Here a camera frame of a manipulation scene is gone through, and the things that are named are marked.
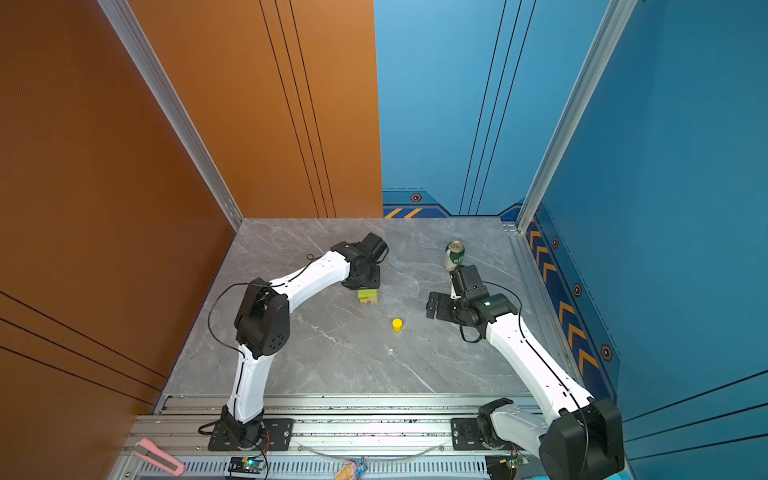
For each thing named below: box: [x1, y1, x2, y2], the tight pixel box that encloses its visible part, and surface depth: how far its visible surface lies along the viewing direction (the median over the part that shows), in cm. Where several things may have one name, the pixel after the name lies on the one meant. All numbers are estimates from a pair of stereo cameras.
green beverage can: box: [444, 240, 465, 271], surface depth 101 cm
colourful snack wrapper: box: [335, 458, 367, 480], surface depth 68 cm
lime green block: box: [358, 290, 379, 299], surface depth 96 cm
